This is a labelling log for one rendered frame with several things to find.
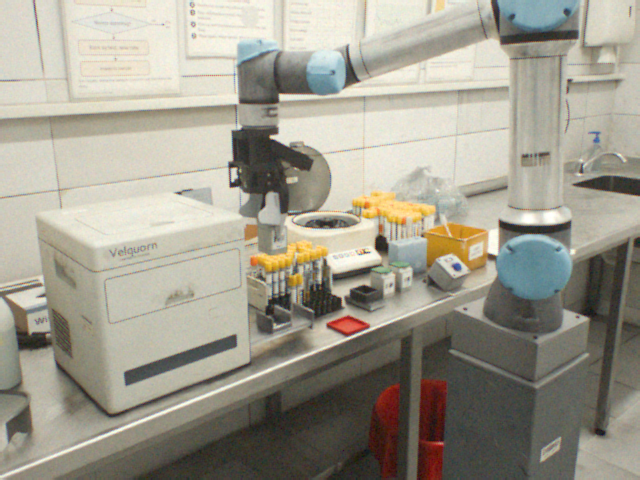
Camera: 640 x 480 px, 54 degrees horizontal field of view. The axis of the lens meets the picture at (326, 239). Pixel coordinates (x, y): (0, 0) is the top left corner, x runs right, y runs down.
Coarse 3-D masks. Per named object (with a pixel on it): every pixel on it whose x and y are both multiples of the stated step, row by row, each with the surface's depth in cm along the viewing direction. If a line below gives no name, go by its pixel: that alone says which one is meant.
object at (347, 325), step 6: (342, 318) 140; (348, 318) 142; (354, 318) 140; (330, 324) 137; (336, 324) 138; (342, 324) 138; (348, 324) 138; (354, 324) 138; (360, 324) 138; (366, 324) 137; (342, 330) 134; (348, 330) 135; (354, 330) 134
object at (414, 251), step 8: (400, 240) 166; (416, 240) 166; (424, 240) 167; (392, 248) 164; (400, 248) 162; (408, 248) 164; (416, 248) 166; (424, 248) 167; (392, 256) 165; (400, 256) 163; (408, 256) 165; (416, 256) 166; (424, 256) 168; (416, 264) 167; (424, 264) 169; (416, 272) 168; (424, 272) 169
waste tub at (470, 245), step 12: (432, 228) 178; (444, 228) 182; (456, 228) 182; (468, 228) 180; (432, 240) 174; (444, 240) 171; (456, 240) 168; (468, 240) 168; (480, 240) 173; (432, 252) 174; (444, 252) 172; (456, 252) 169; (468, 252) 169; (480, 252) 174; (432, 264) 175; (468, 264) 170; (480, 264) 175
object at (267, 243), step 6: (258, 222) 123; (258, 228) 123; (264, 228) 121; (270, 228) 120; (258, 234) 124; (264, 234) 122; (270, 234) 120; (282, 234) 122; (258, 240) 124; (264, 240) 122; (270, 240) 121; (276, 240) 121; (282, 240) 122; (258, 246) 124; (264, 246) 123; (270, 246) 121; (276, 246) 122; (282, 246) 123; (264, 252) 123; (270, 252) 121; (276, 252) 122; (282, 252) 123
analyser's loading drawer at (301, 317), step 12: (276, 312) 131; (288, 312) 128; (300, 312) 134; (312, 312) 131; (264, 324) 127; (276, 324) 130; (288, 324) 128; (300, 324) 129; (312, 324) 131; (252, 336) 124; (264, 336) 124; (276, 336) 126
